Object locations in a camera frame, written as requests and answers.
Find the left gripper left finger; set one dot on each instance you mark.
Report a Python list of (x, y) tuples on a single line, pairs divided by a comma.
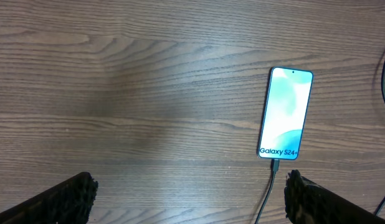
[(68, 202)]

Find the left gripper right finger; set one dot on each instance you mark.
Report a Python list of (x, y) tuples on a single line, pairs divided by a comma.
[(306, 202)]

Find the blue screen smartphone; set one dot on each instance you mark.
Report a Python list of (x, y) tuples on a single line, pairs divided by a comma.
[(285, 111)]

